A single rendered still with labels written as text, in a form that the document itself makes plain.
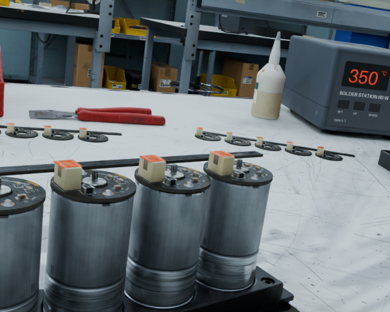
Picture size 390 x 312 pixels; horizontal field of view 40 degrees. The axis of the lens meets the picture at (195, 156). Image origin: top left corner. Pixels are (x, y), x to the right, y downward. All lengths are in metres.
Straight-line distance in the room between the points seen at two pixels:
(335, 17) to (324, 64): 2.53
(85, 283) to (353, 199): 0.27
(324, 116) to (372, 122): 0.06
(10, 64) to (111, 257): 4.51
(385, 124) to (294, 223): 0.32
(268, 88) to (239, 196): 0.45
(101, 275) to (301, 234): 0.17
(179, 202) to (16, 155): 0.24
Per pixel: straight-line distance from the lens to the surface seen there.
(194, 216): 0.17
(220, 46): 2.85
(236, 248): 0.19
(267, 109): 0.63
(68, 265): 0.16
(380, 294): 0.27
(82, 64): 4.31
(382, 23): 3.35
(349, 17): 3.20
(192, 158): 0.20
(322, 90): 0.60
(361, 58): 0.60
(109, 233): 0.16
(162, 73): 4.47
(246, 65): 4.84
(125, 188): 0.16
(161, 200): 0.17
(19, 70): 4.68
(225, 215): 0.19
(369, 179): 0.46
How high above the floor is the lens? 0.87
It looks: 16 degrees down
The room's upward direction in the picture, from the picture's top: 8 degrees clockwise
